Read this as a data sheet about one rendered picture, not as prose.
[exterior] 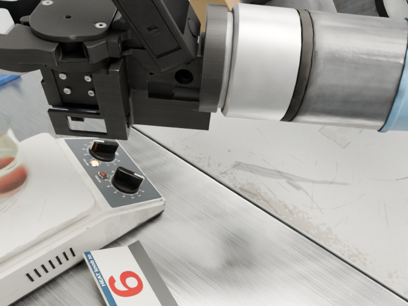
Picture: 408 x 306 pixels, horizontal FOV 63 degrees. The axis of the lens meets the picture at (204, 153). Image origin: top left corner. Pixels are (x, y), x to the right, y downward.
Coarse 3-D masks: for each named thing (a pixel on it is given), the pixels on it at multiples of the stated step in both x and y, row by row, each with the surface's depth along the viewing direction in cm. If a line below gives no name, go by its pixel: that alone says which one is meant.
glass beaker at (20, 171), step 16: (0, 112) 29; (0, 128) 31; (0, 144) 27; (16, 144) 29; (0, 160) 28; (16, 160) 30; (0, 176) 29; (16, 176) 30; (0, 192) 30; (16, 192) 32
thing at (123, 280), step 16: (96, 256) 34; (112, 256) 35; (128, 256) 37; (112, 272) 34; (128, 272) 35; (112, 288) 32; (128, 288) 33; (144, 288) 35; (128, 304) 32; (144, 304) 33
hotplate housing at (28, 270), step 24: (96, 192) 35; (96, 216) 33; (120, 216) 35; (144, 216) 38; (48, 240) 31; (72, 240) 32; (96, 240) 35; (0, 264) 29; (24, 264) 30; (48, 264) 32; (72, 264) 35; (0, 288) 30; (24, 288) 32
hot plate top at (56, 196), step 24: (24, 144) 36; (48, 144) 36; (48, 168) 34; (72, 168) 34; (24, 192) 32; (48, 192) 32; (72, 192) 32; (0, 216) 30; (24, 216) 30; (48, 216) 30; (72, 216) 31; (0, 240) 29; (24, 240) 29
